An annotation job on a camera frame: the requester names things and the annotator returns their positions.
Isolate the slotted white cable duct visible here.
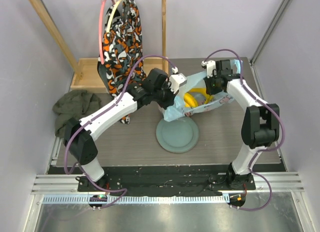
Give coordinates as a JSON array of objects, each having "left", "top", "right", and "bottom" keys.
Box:
[{"left": 42, "top": 193, "right": 230, "bottom": 205}]

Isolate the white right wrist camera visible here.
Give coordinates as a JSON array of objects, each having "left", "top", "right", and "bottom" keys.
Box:
[{"left": 201, "top": 60, "right": 217, "bottom": 79}]

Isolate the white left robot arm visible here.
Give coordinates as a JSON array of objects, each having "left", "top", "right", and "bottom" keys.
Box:
[{"left": 64, "top": 68, "right": 181, "bottom": 192}]

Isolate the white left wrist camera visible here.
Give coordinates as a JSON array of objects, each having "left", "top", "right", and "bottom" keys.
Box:
[{"left": 169, "top": 67, "right": 187, "bottom": 94}]

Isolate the pink clothes hanger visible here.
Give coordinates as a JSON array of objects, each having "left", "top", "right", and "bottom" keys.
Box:
[{"left": 98, "top": 0, "right": 116, "bottom": 65}]

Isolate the light blue cartoon plastic bag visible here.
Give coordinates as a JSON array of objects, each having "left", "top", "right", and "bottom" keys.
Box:
[{"left": 161, "top": 71, "right": 234, "bottom": 122}]

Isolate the cream clothes hanger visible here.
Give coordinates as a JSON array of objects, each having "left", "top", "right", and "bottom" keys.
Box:
[{"left": 105, "top": 0, "right": 123, "bottom": 33}]

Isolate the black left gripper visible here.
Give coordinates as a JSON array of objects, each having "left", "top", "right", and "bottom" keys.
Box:
[{"left": 152, "top": 81, "right": 179, "bottom": 110}]

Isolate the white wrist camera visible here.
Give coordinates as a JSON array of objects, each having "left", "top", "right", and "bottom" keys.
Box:
[
  {"left": 169, "top": 67, "right": 187, "bottom": 94},
  {"left": 201, "top": 60, "right": 217, "bottom": 79}
]

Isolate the olive green crumpled cloth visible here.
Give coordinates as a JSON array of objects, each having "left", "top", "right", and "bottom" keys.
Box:
[{"left": 52, "top": 89, "right": 102, "bottom": 138}]

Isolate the orange camouflage patterned garment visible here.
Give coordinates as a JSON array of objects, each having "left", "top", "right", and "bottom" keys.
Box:
[{"left": 96, "top": 0, "right": 147, "bottom": 125}]

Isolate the grey-green round plate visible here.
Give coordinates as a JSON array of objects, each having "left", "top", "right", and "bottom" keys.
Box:
[{"left": 155, "top": 117, "right": 200, "bottom": 154}]

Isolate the yellow fake banana bunch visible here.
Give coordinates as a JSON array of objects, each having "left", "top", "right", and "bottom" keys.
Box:
[{"left": 183, "top": 88, "right": 214, "bottom": 108}]

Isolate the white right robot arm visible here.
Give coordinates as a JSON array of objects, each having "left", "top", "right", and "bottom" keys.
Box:
[{"left": 201, "top": 59, "right": 280, "bottom": 190}]

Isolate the wooden clothes rack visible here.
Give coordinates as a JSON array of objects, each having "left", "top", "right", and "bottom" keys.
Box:
[{"left": 29, "top": 0, "right": 166, "bottom": 93}]

